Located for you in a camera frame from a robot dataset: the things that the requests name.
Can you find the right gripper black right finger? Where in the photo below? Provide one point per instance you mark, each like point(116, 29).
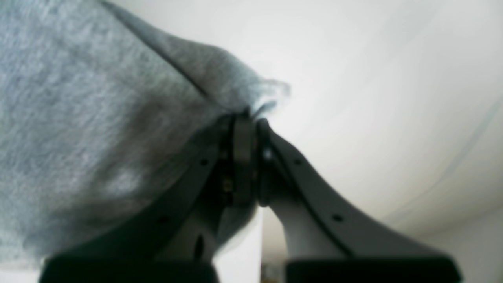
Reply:
point(328, 239)

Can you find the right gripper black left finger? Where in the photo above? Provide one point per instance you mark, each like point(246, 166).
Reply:
point(174, 239)

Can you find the grey HUGO T-shirt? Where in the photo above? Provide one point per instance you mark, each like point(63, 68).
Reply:
point(100, 111)

